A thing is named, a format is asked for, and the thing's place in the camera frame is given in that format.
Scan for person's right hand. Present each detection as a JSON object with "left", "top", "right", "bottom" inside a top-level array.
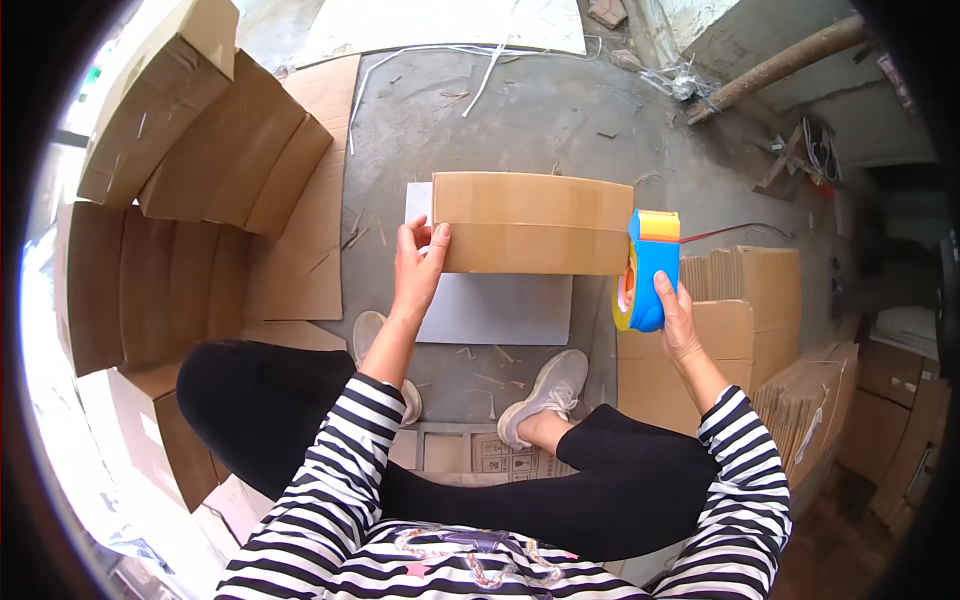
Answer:
[{"left": 652, "top": 270, "right": 705, "bottom": 370}]

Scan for person's left hand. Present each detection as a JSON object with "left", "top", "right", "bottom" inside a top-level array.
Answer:
[{"left": 390, "top": 215, "right": 453, "bottom": 321}]

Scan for blue yellow tape dispenser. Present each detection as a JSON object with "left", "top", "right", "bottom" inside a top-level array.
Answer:
[{"left": 612, "top": 209, "right": 683, "bottom": 333}]

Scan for brown cardboard box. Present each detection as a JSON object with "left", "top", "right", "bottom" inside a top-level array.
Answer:
[{"left": 432, "top": 171, "right": 636, "bottom": 277}]

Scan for stack of folded brown cartons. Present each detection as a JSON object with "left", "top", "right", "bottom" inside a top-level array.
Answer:
[{"left": 617, "top": 245, "right": 802, "bottom": 438}]

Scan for white paper sheet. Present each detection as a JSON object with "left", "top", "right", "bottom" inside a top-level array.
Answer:
[{"left": 404, "top": 181, "right": 575, "bottom": 347}]

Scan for flat brown cardboard sheet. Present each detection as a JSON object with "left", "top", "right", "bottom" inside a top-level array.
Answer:
[{"left": 243, "top": 54, "right": 362, "bottom": 323}]

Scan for bundle of flat cartons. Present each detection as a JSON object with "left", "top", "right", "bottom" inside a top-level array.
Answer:
[{"left": 750, "top": 340, "right": 861, "bottom": 490}]

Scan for person's legs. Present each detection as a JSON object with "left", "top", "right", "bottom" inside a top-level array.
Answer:
[{"left": 175, "top": 310, "right": 723, "bottom": 564}]

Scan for printed flat carton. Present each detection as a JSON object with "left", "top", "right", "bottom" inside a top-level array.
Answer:
[{"left": 388, "top": 422, "right": 580, "bottom": 489}]

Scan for long brown carton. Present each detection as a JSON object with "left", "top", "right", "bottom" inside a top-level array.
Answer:
[{"left": 138, "top": 49, "right": 336, "bottom": 238}]

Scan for stack of white sheets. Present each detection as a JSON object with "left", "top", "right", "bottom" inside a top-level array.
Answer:
[{"left": 868, "top": 304, "right": 940, "bottom": 363}]

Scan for heap of brown cartons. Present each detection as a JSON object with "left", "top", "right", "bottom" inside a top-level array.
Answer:
[{"left": 838, "top": 343, "right": 951, "bottom": 528}]

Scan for crumpled clear plastic scrap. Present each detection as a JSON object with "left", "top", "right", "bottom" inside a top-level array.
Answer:
[{"left": 641, "top": 61, "right": 715, "bottom": 104}]

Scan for white board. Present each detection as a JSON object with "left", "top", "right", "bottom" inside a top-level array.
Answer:
[{"left": 295, "top": 0, "right": 588, "bottom": 69}]

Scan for row of brown cartons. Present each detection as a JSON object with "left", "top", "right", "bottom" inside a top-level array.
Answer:
[{"left": 55, "top": 200, "right": 253, "bottom": 378}]

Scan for person's body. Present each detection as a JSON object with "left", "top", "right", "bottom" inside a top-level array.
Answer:
[{"left": 213, "top": 465, "right": 794, "bottom": 600}]

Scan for brown wooden pole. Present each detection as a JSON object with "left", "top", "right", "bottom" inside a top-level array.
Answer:
[{"left": 685, "top": 13, "right": 873, "bottom": 127}]

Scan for large brown carton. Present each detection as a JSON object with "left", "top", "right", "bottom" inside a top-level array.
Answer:
[{"left": 77, "top": 0, "right": 240, "bottom": 210}]

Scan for red strap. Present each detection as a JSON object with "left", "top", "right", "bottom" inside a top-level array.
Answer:
[{"left": 678, "top": 222, "right": 790, "bottom": 246}]

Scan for wood scraps with cables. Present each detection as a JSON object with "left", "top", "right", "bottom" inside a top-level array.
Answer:
[{"left": 752, "top": 116, "right": 846, "bottom": 202}]

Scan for white plastic strapping bands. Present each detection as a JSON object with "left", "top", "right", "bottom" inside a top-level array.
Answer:
[{"left": 348, "top": 33, "right": 603, "bottom": 156}]

